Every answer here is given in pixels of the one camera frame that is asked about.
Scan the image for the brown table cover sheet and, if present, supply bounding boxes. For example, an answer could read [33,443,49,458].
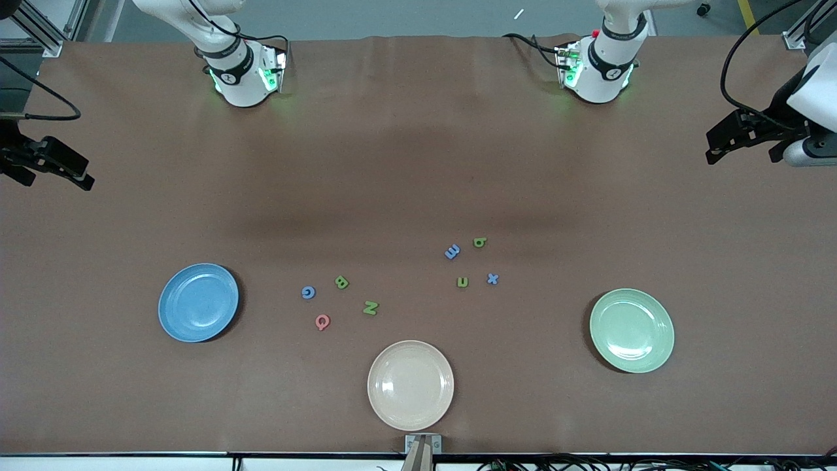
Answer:
[0,34,837,455]

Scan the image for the beige plate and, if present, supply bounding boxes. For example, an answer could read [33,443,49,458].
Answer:
[367,340,455,432]

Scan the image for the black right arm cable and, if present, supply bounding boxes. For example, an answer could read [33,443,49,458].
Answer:
[0,56,82,122]

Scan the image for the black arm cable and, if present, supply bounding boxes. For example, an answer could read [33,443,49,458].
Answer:
[719,0,810,128]
[0,56,82,122]

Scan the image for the black left base cable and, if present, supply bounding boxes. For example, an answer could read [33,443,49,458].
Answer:
[502,33,564,69]

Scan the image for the aluminium frame post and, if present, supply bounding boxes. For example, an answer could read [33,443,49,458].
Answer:
[783,0,837,52]
[0,0,90,58]

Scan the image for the black base cable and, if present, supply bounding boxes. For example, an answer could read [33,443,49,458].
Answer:
[502,33,564,69]
[235,23,292,79]

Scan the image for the black right base cable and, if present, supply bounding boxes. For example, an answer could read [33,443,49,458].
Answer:
[235,23,292,79]

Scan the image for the blue plate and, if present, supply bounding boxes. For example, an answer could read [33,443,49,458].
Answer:
[158,263,240,343]

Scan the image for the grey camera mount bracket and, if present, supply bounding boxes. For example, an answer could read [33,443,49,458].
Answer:
[403,434,443,471]

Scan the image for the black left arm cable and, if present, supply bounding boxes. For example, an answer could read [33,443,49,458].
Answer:
[719,0,810,128]

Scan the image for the green plate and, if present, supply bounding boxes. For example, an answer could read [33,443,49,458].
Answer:
[589,288,675,374]

